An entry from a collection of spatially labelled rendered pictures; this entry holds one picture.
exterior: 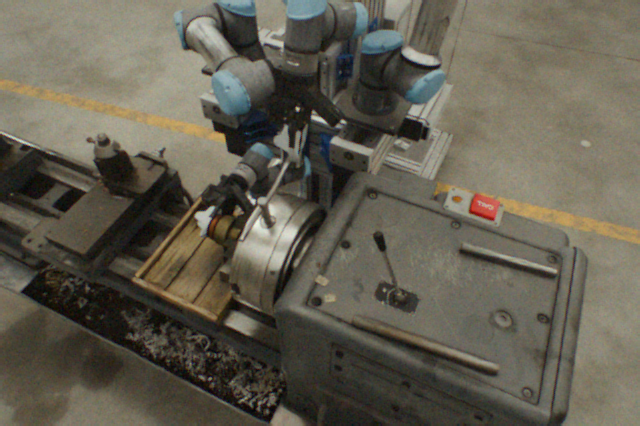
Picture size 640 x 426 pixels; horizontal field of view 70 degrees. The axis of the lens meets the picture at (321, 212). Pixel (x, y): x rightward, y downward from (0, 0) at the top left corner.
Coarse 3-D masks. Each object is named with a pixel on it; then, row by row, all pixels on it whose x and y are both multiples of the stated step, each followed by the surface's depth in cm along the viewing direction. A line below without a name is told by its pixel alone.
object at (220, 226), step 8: (216, 216) 125; (224, 216) 125; (208, 224) 124; (216, 224) 124; (224, 224) 122; (232, 224) 123; (208, 232) 124; (216, 232) 122; (224, 232) 122; (232, 232) 122; (240, 232) 128; (216, 240) 124; (224, 240) 122
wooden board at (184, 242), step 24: (192, 216) 153; (168, 240) 145; (192, 240) 148; (144, 264) 140; (168, 264) 142; (192, 264) 142; (216, 264) 142; (144, 288) 137; (168, 288) 137; (192, 288) 137; (216, 288) 137; (192, 312) 134; (216, 312) 130
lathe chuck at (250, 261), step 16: (256, 208) 111; (272, 208) 111; (288, 208) 112; (256, 224) 109; (256, 240) 107; (272, 240) 107; (240, 256) 108; (256, 256) 107; (240, 272) 109; (256, 272) 107; (240, 288) 111; (256, 288) 108; (256, 304) 113
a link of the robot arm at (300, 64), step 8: (288, 56) 92; (296, 56) 92; (304, 56) 91; (312, 56) 92; (288, 64) 93; (296, 64) 92; (304, 64) 92; (312, 64) 93; (296, 72) 93; (304, 72) 93; (312, 72) 94
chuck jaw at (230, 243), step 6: (228, 240) 121; (234, 240) 121; (222, 246) 120; (228, 246) 120; (234, 246) 120; (228, 252) 118; (228, 258) 117; (228, 264) 116; (222, 270) 114; (228, 270) 114; (222, 276) 115; (228, 276) 114; (228, 282) 116; (234, 288) 113
